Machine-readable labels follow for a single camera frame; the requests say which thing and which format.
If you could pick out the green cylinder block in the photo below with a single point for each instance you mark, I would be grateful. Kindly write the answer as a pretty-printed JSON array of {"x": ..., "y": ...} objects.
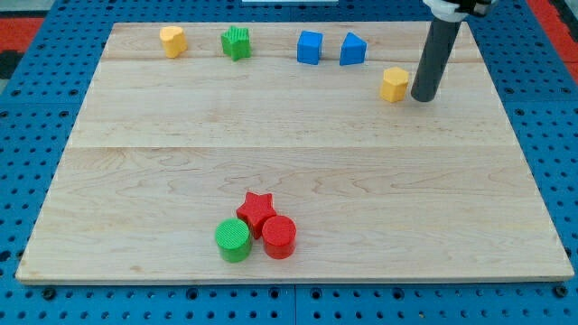
[{"x": 233, "y": 239}]

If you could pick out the blue cube block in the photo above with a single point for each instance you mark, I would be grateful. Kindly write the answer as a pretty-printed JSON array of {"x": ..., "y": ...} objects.
[{"x": 309, "y": 47}]

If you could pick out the red cylinder block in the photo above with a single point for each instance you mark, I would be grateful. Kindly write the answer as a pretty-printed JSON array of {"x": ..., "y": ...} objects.
[{"x": 279, "y": 237}]

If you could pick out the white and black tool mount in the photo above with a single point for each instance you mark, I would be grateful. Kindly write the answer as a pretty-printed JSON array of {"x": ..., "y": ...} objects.
[{"x": 458, "y": 10}]

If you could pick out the blue triangle block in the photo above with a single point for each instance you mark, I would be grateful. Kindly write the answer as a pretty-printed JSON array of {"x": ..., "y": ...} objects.
[{"x": 353, "y": 50}]

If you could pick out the yellow heart block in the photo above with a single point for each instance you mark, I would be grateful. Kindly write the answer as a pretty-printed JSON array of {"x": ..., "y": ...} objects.
[{"x": 173, "y": 41}]

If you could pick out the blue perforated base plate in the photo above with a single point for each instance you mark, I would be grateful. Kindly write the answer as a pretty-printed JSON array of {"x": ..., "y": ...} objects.
[{"x": 56, "y": 46}]

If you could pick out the green star block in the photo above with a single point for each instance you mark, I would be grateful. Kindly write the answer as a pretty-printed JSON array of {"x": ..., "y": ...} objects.
[{"x": 235, "y": 43}]

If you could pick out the red star block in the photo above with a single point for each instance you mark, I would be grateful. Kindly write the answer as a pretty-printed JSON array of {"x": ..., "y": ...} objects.
[{"x": 255, "y": 211}]

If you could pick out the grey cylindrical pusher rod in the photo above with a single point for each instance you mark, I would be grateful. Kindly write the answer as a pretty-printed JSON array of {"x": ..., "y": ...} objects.
[{"x": 436, "y": 53}]

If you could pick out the yellow hexagon block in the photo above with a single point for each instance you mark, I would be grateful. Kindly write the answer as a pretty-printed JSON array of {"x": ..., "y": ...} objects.
[{"x": 394, "y": 84}]

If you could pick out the wooden board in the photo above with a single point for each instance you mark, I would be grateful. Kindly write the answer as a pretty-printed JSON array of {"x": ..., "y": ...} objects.
[{"x": 163, "y": 150}]

